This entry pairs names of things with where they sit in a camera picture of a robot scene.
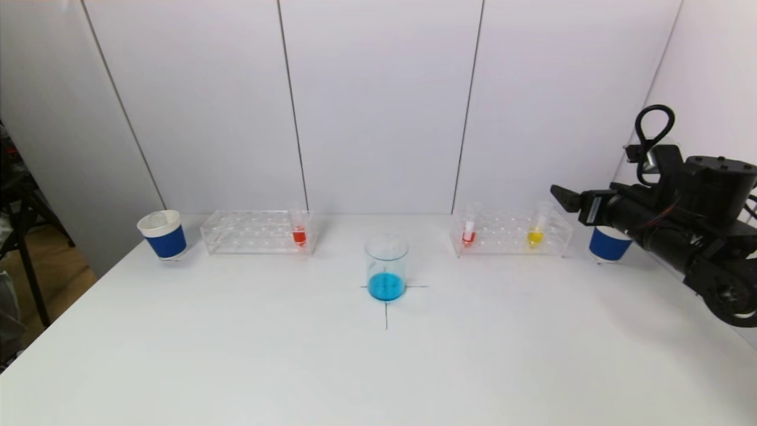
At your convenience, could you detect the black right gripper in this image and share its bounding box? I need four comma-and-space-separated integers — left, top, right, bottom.
550, 184, 654, 251

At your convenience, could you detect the yellow pigment test tube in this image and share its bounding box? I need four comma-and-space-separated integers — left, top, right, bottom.
525, 200, 554, 249

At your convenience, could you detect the clear acrylic test tube rack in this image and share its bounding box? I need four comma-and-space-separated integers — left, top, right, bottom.
200, 210, 316, 256
449, 208, 573, 259

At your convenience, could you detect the white-labelled red pigment test tube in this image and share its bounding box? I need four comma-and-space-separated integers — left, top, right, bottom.
461, 201, 481, 248

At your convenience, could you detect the clear glass beaker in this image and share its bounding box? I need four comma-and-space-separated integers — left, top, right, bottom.
364, 235, 409, 301

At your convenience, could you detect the white paper cup blue sleeve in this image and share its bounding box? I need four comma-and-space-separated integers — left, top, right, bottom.
588, 225, 633, 264
137, 210, 188, 262

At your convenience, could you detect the black metal stool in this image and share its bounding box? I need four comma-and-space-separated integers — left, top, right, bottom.
0, 118, 76, 329

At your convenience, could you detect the grey fabric bundle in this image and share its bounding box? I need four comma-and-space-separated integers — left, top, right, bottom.
0, 271, 27, 359

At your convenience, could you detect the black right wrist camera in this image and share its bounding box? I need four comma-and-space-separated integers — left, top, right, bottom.
626, 144, 681, 187

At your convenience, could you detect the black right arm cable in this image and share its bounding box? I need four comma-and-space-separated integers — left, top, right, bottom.
634, 105, 676, 187

